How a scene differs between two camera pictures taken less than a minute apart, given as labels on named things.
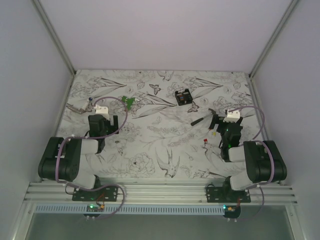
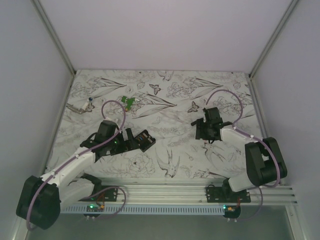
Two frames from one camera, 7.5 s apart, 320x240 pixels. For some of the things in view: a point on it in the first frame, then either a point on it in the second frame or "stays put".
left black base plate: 109,193 stays put
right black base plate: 225,194 stays put
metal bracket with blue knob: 87,106 stays put
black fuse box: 183,98 to 145,140
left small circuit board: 95,208 stays put
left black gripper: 111,128 to 123,148
